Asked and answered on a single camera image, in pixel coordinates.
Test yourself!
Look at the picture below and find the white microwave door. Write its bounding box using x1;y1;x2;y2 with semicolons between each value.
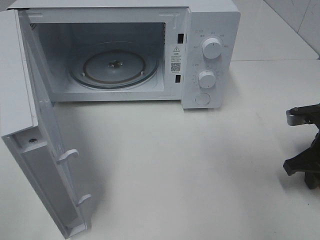
0;9;91;239

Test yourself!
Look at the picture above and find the round door release button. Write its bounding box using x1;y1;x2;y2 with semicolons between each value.
195;93;211;106

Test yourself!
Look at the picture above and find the white warning label sticker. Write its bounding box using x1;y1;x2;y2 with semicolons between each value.
169;44;183;74

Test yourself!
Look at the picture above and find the upper white power knob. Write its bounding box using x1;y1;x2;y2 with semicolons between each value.
201;36;223;59

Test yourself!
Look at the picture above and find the lower white timer knob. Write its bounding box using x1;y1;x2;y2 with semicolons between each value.
198;70;217;89

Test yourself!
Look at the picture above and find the white microwave oven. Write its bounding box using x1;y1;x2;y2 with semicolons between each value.
5;0;241;109

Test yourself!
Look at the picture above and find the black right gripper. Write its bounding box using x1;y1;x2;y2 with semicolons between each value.
283;130;320;190

